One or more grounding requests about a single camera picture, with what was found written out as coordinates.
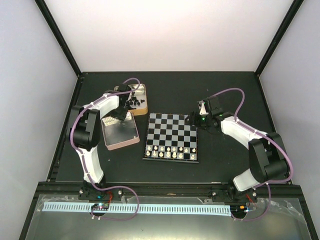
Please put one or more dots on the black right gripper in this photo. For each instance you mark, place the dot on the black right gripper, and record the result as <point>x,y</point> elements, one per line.
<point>193,120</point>

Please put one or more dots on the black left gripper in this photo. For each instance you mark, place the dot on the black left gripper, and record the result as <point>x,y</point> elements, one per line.
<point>122,116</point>

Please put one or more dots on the black and grey chessboard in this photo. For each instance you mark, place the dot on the black and grey chessboard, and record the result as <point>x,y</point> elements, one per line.
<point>169,130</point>

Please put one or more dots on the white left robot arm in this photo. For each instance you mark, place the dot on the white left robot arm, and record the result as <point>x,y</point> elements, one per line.
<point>85,129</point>

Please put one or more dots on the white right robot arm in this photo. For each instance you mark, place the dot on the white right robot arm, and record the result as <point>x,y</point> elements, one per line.
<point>268,160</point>

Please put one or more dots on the pile of black chess pieces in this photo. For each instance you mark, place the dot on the pile of black chess pieces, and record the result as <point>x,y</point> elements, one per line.
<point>135,102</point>

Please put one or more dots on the left controller circuit board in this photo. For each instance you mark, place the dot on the left controller circuit board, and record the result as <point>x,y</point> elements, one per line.
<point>100,207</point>

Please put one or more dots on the controller circuit board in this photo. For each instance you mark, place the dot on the controller circuit board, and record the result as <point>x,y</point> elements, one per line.
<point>100,207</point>
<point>239,209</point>

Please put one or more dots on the right controller circuit board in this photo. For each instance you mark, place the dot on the right controller circuit board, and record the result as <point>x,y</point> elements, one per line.
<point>239,209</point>

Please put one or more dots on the pink metal tin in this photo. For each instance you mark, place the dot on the pink metal tin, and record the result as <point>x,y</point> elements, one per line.
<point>119,133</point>

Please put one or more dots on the gold metal tin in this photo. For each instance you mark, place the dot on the gold metal tin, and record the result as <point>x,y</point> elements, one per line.
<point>141,90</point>

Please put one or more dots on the black mounting rail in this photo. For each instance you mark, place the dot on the black mounting rail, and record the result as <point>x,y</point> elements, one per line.
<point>217,192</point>

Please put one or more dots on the light blue slotted cable duct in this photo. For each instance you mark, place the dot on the light blue slotted cable duct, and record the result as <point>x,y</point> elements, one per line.
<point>129,208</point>

